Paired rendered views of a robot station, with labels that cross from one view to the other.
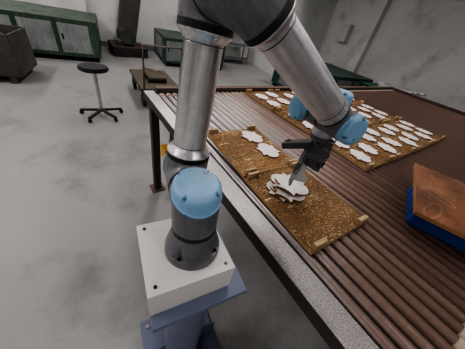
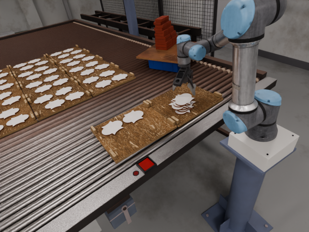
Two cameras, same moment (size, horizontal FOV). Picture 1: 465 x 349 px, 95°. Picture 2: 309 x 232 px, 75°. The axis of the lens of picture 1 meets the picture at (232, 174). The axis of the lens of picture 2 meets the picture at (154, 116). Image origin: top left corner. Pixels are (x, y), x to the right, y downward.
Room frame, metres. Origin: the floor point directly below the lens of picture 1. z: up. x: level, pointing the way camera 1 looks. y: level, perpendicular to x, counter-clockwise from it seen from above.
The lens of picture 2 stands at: (0.79, 0.86, 1.71)
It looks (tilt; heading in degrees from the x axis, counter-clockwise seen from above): 37 degrees down; 277
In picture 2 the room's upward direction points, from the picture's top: 8 degrees counter-clockwise
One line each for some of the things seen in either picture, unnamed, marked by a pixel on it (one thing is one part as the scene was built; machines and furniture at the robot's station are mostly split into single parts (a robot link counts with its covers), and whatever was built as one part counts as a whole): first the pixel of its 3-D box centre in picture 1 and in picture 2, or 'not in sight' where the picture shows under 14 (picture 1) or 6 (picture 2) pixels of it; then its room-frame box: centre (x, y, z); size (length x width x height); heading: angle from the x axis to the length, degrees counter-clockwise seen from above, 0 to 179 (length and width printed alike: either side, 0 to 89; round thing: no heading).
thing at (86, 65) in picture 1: (97, 91); not in sight; (2.69, 2.01, 0.33); 0.55 x 0.52 x 0.65; 125
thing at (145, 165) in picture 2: not in sight; (146, 165); (0.94, 0.21, 0.92); 0.06 x 0.06 x 0.01; 41
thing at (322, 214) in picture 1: (302, 199); (183, 101); (0.71, -0.32, 0.93); 0.41 x 0.35 x 0.02; 39
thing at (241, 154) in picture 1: (250, 149); (132, 128); (1.04, -0.06, 0.93); 0.41 x 0.35 x 0.02; 38
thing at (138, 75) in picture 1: (154, 70); not in sight; (3.75, 1.69, 0.47); 1.18 x 0.69 x 0.94; 34
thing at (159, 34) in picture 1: (188, 49); not in sight; (7.11, 2.13, 0.33); 1.69 x 1.58 x 0.67; 123
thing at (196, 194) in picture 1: (195, 200); (264, 105); (0.37, 0.07, 1.13); 0.13 x 0.12 x 0.14; 28
